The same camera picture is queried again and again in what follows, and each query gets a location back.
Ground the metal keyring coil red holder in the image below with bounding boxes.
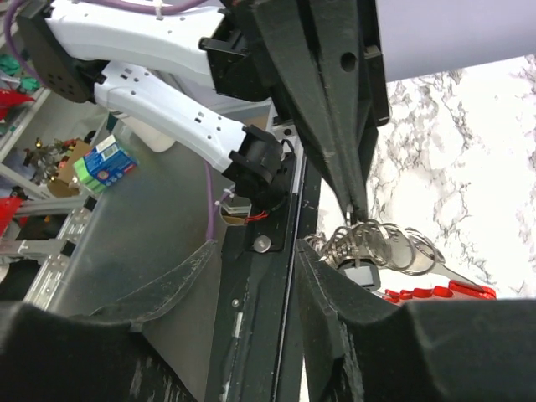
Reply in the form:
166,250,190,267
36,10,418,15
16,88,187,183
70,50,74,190
305,219,497,305

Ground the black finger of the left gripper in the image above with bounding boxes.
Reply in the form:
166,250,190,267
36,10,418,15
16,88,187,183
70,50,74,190
251,1,389,221

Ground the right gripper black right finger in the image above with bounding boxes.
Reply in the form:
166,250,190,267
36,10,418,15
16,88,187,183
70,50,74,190
295,240,535,401

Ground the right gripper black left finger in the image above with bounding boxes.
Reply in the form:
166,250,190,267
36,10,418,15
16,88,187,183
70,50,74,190
1,240,217,401

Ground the red bin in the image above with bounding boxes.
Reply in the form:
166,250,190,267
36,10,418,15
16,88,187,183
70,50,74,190
0,197,23,236

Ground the black key tag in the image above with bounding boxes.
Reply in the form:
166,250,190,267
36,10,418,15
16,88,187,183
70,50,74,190
339,260,381,291

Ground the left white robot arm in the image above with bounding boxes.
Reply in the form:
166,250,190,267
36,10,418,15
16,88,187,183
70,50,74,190
3,1,389,220

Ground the white cylinder red cap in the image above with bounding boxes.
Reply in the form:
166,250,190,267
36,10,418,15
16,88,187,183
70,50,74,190
122,116,175,152

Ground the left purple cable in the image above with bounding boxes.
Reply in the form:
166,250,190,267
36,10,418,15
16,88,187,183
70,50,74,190
3,0,235,244

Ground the blue green package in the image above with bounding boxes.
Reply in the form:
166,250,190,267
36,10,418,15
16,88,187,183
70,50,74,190
73,134,137,193

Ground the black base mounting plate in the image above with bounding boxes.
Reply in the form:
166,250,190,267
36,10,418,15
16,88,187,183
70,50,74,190
204,157,321,401

